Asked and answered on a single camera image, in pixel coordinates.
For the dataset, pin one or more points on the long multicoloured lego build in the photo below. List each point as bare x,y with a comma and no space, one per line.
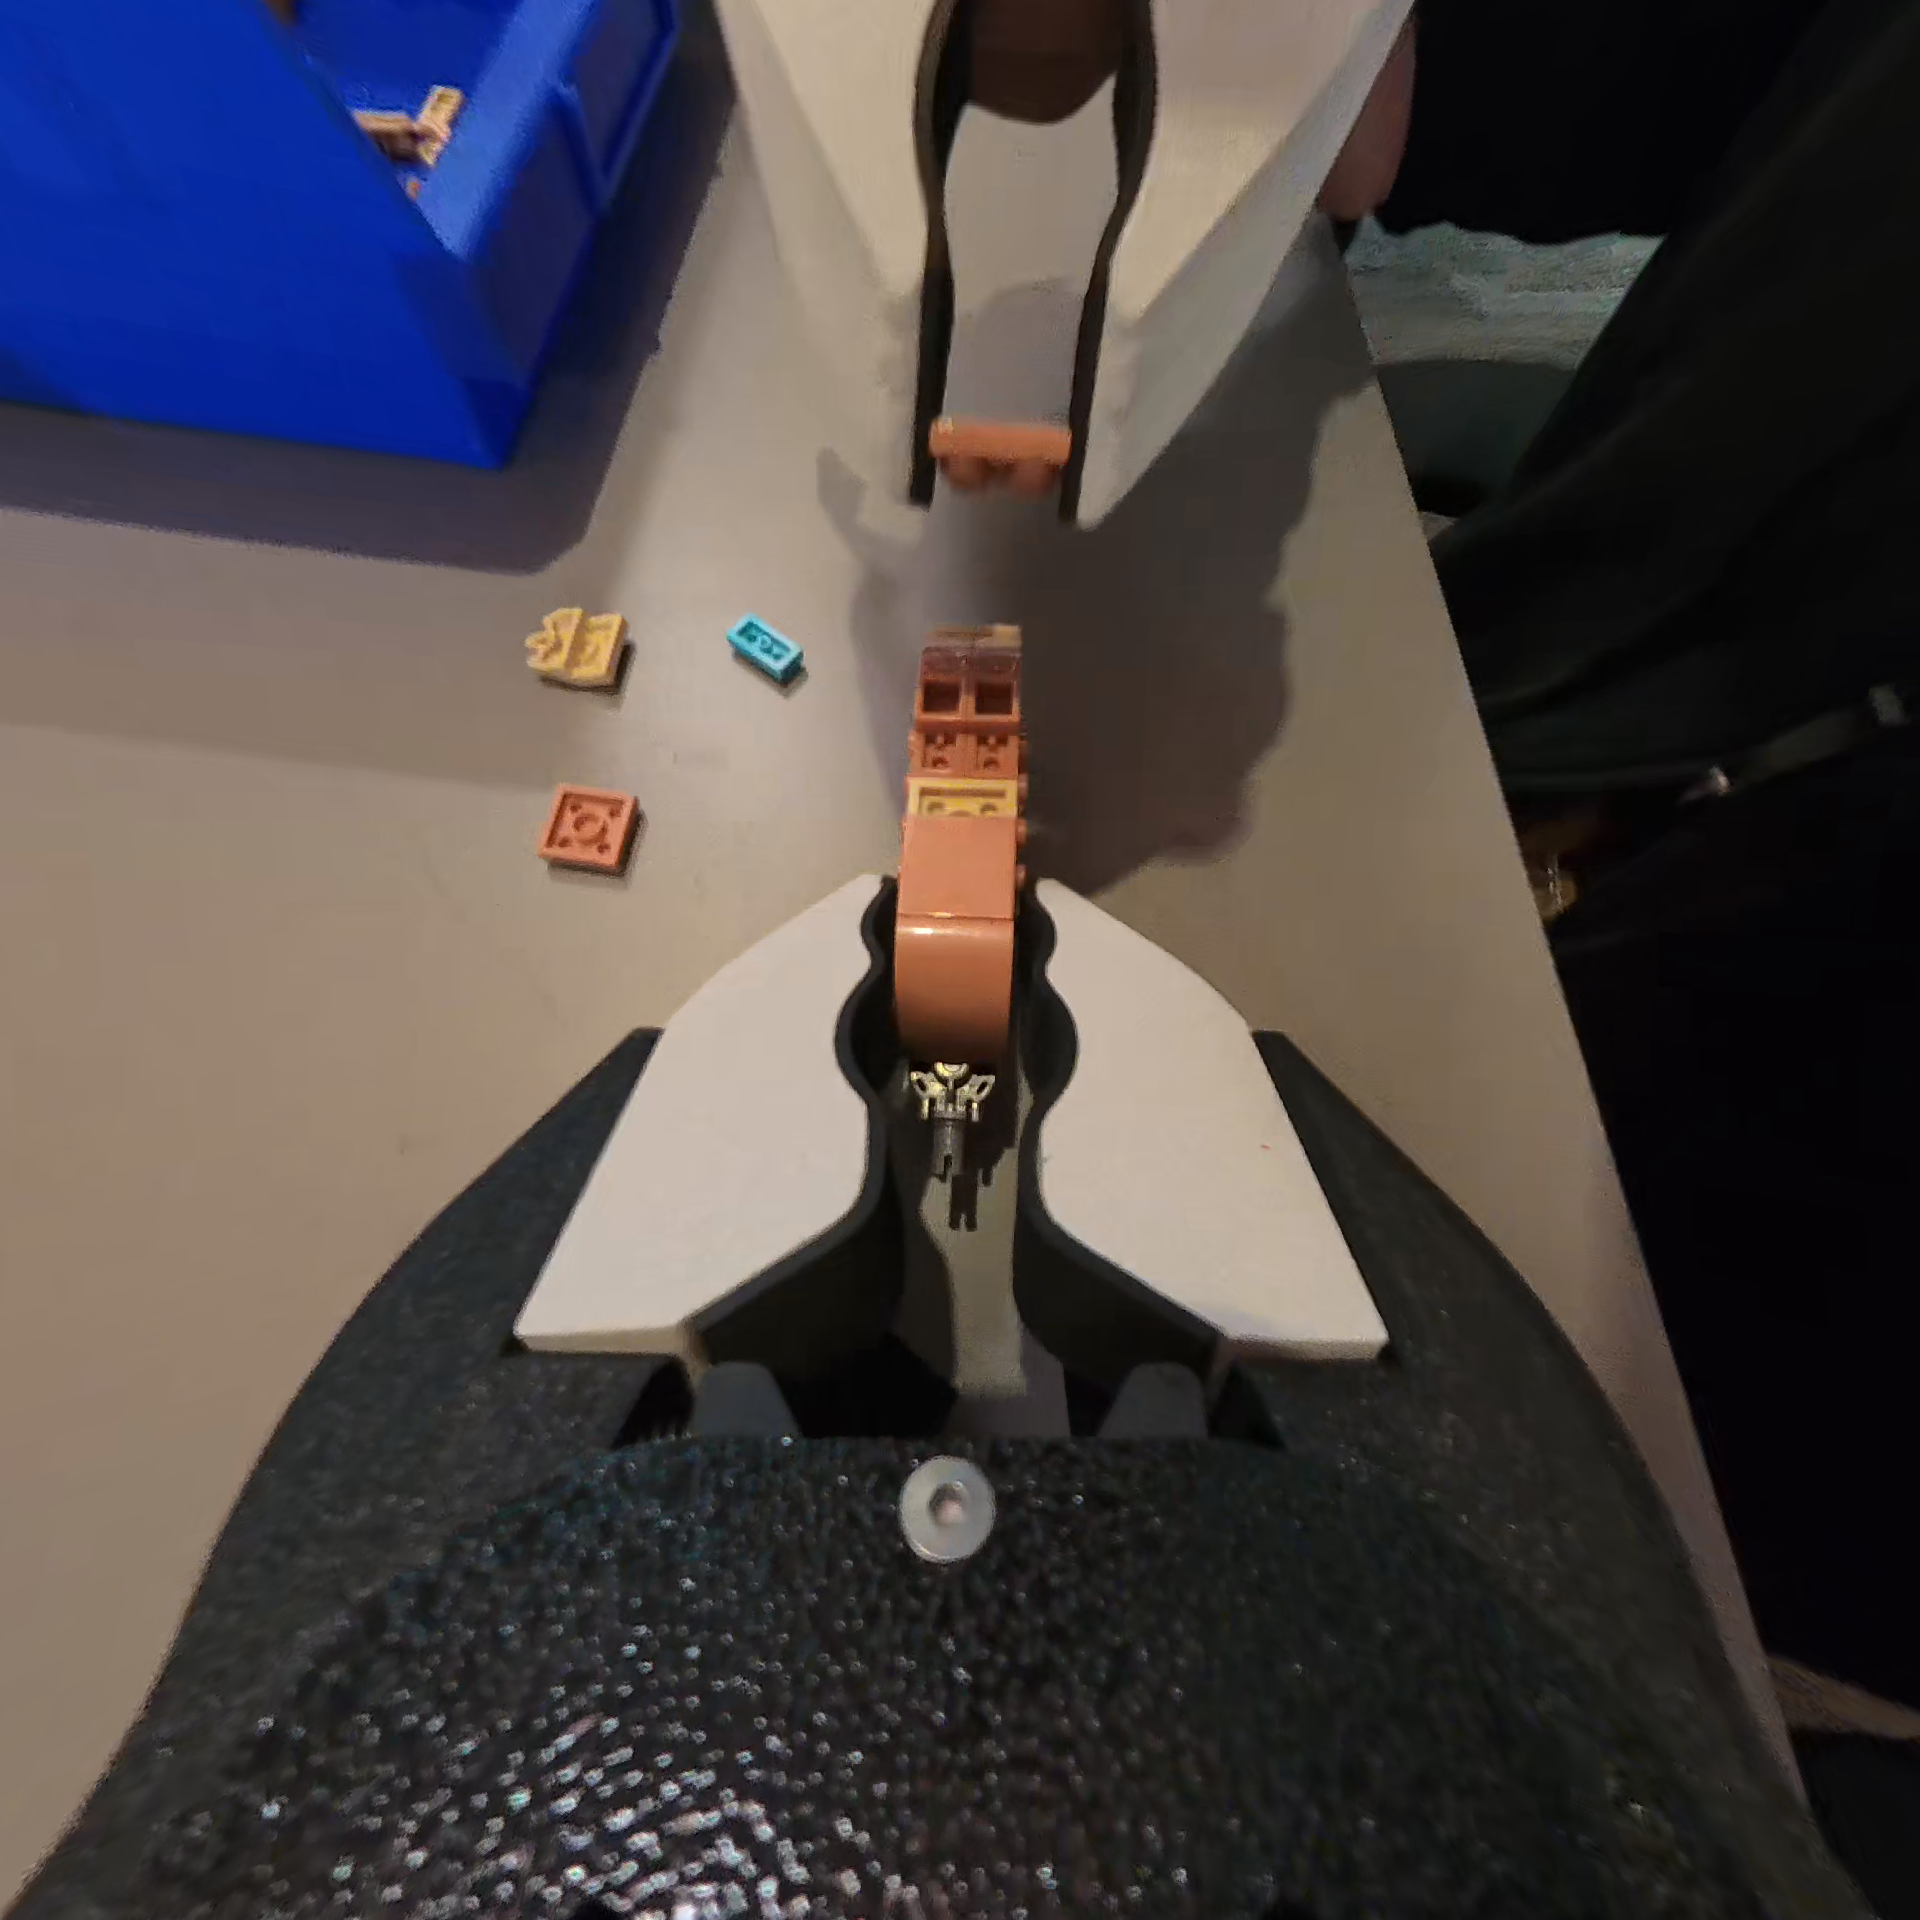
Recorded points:
961,961

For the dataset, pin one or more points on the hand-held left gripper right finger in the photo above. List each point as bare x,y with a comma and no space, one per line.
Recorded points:
1200,1184

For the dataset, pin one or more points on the blue plastic storage bin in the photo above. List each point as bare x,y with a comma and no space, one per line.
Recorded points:
224,225

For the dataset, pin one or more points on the yellow toothed lego piece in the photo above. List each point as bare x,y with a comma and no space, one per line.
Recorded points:
579,648

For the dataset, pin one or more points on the brown square lego plate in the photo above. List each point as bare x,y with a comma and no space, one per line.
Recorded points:
589,828

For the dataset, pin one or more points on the teal small lego plate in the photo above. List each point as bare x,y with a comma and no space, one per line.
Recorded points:
765,649

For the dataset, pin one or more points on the brown narrow lego plate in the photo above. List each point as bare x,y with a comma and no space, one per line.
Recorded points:
997,445

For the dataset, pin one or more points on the pile of brown lego pieces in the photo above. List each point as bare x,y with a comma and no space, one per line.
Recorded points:
428,128

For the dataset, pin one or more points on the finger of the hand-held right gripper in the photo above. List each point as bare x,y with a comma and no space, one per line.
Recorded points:
1244,149
855,119

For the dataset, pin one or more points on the person's black clothed body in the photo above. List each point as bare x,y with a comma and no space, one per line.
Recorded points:
1724,451

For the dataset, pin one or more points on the person's right hand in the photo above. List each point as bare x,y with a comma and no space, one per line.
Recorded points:
1044,53

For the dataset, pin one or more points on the gold metallic charm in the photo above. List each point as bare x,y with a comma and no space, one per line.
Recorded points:
1553,869

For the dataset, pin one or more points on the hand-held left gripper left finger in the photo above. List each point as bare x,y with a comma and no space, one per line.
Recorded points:
705,1170

